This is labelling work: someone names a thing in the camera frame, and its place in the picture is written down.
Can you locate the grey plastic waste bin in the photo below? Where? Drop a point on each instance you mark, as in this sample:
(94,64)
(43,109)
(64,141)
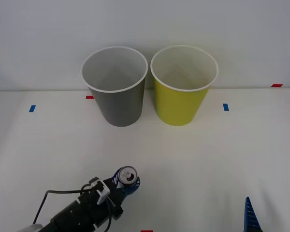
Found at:
(120,106)

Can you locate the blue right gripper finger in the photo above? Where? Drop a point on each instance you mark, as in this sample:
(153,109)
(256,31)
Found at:
(250,216)

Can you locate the yellow-green plastic waste bin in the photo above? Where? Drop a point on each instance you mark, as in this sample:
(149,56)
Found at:
(178,106)

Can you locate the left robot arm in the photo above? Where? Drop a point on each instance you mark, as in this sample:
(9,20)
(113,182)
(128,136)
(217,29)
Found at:
(70,216)

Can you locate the blue and silver drink can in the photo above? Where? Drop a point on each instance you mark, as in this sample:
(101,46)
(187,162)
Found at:
(127,176)

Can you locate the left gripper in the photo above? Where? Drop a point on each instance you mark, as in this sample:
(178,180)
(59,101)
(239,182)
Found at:
(116,199)

